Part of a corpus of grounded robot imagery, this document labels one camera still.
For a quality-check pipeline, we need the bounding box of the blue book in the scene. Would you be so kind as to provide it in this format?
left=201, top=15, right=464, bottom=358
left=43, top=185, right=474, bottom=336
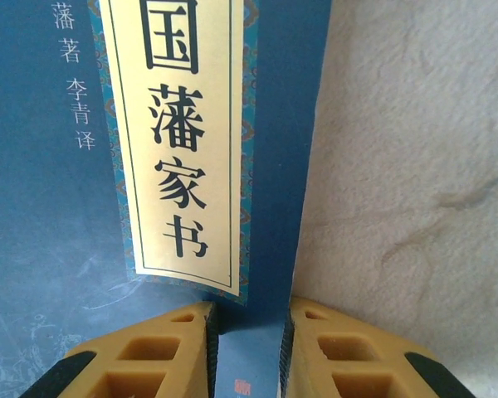
left=0, top=0, right=333, bottom=398

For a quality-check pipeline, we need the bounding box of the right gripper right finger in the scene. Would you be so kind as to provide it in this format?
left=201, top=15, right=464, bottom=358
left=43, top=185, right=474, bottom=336
left=277, top=296, right=478, bottom=398

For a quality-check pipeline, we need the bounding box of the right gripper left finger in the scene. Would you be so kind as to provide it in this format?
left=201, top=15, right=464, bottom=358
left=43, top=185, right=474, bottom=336
left=18, top=301, right=219, bottom=398

